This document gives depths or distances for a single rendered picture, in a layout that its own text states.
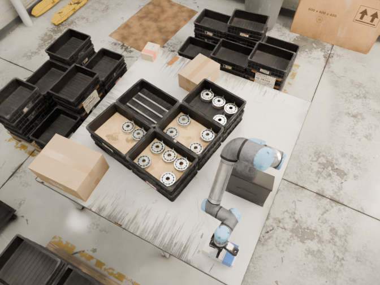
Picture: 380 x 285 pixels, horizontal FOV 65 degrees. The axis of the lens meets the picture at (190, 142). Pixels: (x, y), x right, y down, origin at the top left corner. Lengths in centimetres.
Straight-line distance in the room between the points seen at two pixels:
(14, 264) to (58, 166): 76
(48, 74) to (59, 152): 148
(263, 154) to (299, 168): 173
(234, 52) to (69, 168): 217
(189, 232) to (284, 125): 113
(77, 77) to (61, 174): 135
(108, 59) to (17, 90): 95
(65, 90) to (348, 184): 288
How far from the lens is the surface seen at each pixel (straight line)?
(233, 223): 163
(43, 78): 353
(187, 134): 218
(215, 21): 385
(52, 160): 222
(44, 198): 319
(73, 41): 366
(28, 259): 249
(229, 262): 189
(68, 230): 298
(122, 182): 220
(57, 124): 322
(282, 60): 329
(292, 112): 259
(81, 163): 213
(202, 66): 258
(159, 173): 204
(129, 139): 221
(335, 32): 442
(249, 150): 145
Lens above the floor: 266
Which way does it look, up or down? 59 degrees down
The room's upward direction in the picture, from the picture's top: 2 degrees counter-clockwise
